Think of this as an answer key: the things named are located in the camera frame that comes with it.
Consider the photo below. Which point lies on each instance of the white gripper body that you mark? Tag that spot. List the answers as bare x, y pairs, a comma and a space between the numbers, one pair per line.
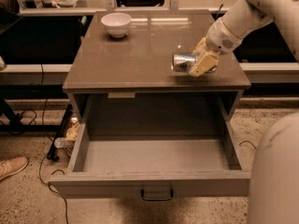
220, 38

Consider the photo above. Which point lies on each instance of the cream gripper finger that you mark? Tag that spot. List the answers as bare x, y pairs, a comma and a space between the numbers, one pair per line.
200, 48
205, 61

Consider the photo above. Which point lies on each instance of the silver blue redbull can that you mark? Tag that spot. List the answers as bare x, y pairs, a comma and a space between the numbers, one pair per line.
183, 62

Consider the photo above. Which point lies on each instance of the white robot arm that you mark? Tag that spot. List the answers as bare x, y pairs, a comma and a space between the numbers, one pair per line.
274, 183

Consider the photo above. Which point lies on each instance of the grey drawer cabinet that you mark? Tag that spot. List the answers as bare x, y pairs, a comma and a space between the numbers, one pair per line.
141, 61

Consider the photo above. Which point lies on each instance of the open grey top drawer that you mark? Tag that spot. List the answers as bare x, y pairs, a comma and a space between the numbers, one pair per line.
154, 142

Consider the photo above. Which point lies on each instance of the white ceramic bowl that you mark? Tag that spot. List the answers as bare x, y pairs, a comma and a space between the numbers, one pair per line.
117, 24

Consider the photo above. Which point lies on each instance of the clutter beside cabinet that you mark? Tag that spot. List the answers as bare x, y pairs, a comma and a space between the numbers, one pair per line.
66, 136

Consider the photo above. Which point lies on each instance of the tan shoe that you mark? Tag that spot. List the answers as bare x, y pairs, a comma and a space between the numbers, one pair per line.
12, 166

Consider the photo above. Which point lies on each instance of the black drawer handle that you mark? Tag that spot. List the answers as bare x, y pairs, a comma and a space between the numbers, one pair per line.
156, 196

